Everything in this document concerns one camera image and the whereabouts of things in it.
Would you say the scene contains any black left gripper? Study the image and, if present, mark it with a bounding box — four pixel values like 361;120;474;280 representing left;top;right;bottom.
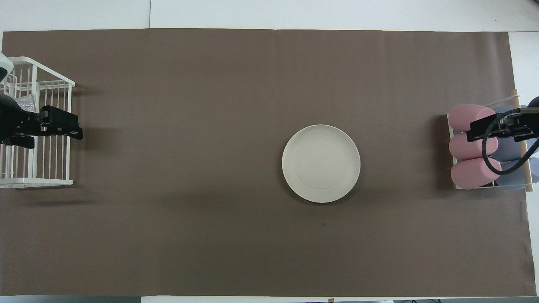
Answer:
0;95;83;149

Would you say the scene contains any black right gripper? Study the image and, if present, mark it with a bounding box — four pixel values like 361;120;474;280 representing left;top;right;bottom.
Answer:
467;107;539;141

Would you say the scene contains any silver glitter sponge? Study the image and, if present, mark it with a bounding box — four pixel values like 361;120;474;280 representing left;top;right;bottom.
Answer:
16;93;37;114

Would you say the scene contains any cream round plate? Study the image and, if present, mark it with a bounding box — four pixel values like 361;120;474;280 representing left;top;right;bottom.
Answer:
282;124;361;204

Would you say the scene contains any pink plastic cup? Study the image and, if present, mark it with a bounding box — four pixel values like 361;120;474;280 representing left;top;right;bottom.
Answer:
448;104;497;132
449;132;499;161
451;158;502;190

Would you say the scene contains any cup rack with wooden rod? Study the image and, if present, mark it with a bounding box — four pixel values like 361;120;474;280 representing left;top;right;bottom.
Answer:
446;88;535;193

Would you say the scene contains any brown table mat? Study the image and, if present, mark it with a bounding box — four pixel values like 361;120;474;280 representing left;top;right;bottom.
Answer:
0;28;537;297

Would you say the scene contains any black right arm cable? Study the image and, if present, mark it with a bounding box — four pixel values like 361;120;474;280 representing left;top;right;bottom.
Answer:
481;109;539;175

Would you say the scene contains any white wire dish rack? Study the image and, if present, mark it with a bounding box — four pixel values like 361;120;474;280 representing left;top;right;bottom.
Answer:
0;57;75;189

